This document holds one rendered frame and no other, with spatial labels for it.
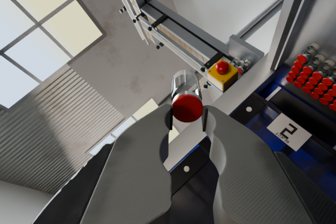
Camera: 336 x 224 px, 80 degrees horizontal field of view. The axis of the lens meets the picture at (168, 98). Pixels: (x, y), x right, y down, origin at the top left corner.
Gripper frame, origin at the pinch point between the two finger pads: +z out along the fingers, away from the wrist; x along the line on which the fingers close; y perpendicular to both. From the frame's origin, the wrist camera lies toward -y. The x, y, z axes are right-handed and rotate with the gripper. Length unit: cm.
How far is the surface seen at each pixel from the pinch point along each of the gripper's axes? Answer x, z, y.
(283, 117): 28, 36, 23
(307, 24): 26.6, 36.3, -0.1
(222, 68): 13, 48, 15
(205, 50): 11, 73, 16
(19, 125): -192, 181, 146
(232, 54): 20, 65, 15
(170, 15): -5, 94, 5
